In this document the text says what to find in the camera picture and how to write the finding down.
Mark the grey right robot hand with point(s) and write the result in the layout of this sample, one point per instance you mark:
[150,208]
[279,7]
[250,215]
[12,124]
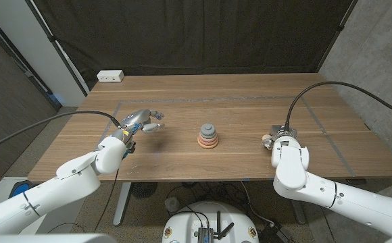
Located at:
[282,131]

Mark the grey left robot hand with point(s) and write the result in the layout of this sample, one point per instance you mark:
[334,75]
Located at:
[138,118]

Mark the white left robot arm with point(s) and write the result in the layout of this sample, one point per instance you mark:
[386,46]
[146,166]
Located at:
[61,189]

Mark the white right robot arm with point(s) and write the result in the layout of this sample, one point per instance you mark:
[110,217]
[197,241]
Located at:
[317,182]

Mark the white power strip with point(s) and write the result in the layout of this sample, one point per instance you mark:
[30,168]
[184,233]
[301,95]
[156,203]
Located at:
[110,76]

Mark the round black fan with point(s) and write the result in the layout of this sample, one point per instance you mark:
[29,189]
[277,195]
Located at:
[143,189]

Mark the grey table leg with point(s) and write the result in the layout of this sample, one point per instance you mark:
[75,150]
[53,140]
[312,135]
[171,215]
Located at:
[299,211]

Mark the white table leg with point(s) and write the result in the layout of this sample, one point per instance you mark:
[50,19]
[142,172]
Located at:
[123,202]

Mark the round grey floor object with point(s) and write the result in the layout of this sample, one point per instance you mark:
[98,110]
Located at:
[172,204]

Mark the black backdrop curtain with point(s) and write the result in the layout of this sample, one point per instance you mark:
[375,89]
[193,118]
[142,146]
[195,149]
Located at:
[196,33]

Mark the black power brick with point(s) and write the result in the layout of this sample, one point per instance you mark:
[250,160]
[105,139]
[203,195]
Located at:
[277,233]

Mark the black backdrop stand pole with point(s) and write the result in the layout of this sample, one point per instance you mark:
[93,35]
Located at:
[339,28]
[57,47]

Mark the white robot torso base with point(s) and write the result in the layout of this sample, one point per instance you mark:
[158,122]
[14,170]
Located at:
[186,222]

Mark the grey router with black antennas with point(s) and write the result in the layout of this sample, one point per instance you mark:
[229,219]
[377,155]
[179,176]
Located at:
[205,233]

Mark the blue foot pedal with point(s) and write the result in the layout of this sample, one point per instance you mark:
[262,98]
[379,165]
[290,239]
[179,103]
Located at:
[21,187]

